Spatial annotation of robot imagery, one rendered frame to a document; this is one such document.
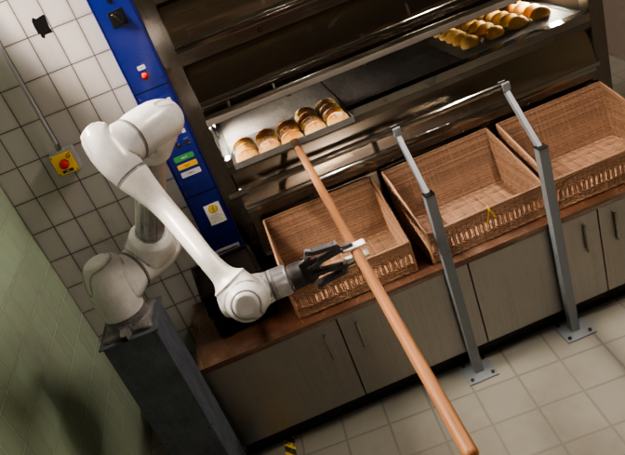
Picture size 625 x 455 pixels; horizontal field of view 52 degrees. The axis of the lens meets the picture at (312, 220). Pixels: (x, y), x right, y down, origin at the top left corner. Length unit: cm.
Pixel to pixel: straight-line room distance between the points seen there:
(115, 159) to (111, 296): 60
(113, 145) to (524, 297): 192
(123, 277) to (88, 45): 99
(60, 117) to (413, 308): 167
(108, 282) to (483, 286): 155
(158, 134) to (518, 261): 166
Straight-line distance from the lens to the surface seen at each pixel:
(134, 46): 274
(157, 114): 193
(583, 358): 307
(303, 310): 271
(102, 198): 296
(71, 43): 279
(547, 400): 292
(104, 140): 186
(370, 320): 276
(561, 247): 290
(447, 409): 130
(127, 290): 229
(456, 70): 306
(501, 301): 296
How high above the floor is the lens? 215
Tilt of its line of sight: 27 degrees down
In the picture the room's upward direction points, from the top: 21 degrees counter-clockwise
